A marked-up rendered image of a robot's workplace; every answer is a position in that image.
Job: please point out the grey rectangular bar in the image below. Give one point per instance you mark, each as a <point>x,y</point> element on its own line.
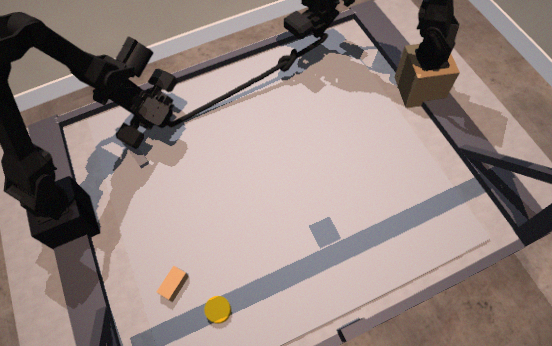
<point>136,153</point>

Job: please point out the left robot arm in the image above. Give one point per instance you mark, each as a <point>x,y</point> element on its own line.
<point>32,168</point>

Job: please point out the small orange block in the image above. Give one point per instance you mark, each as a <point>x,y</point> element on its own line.
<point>172,284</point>

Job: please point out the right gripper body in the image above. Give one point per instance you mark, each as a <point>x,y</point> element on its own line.
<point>300,25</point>

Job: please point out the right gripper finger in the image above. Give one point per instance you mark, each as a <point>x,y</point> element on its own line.
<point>329,18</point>
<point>320,26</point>

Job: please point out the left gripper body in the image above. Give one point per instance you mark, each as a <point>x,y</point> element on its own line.
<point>127,134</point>

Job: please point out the black rope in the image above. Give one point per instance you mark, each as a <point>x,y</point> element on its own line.
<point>284,63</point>

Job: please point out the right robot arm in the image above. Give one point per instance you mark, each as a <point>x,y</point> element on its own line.
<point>435,20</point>

